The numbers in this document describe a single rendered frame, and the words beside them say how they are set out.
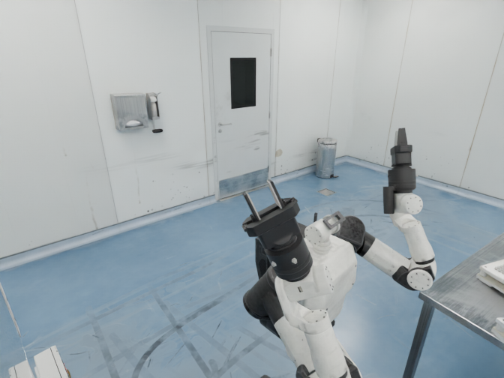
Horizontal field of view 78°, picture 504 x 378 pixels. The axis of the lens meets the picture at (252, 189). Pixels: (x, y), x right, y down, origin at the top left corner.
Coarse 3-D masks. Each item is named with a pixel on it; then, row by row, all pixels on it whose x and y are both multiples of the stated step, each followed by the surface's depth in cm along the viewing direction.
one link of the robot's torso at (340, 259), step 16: (256, 240) 110; (304, 240) 108; (336, 240) 108; (256, 256) 113; (320, 256) 100; (336, 256) 100; (352, 256) 104; (336, 272) 97; (352, 272) 105; (336, 288) 98; (304, 304) 96; (320, 304) 95; (336, 304) 105
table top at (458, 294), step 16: (496, 240) 180; (480, 256) 165; (496, 256) 165; (448, 272) 153; (464, 272) 153; (432, 288) 143; (448, 288) 143; (464, 288) 143; (480, 288) 143; (432, 304) 137; (448, 304) 134; (464, 304) 134; (480, 304) 134; (496, 304) 134; (464, 320) 127; (480, 320) 126
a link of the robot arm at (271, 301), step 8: (264, 280) 89; (256, 288) 90; (264, 288) 88; (272, 288) 86; (248, 296) 92; (256, 296) 90; (264, 296) 88; (272, 296) 86; (248, 304) 91; (256, 304) 90; (264, 304) 88; (272, 304) 85; (256, 312) 90; (264, 312) 90; (272, 312) 85; (280, 312) 84; (272, 320) 85
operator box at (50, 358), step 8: (40, 352) 84; (48, 352) 84; (56, 352) 84; (40, 360) 82; (48, 360) 82; (56, 360) 82; (40, 368) 80; (48, 368) 80; (56, 368) 80; (40, 376) 78; (48, 376) 78; (56, 376) 78; (64, 376) 78
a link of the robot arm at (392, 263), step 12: (372, 252) 113; (384, 252) 113; (396, 252) 114; (384, 264) 112; (396, 264) 111; (408, 264) 111; (396, 276) 111; (408, 276) 108; (420, 276) 106; (408, 288) 109; (420, 288) 107
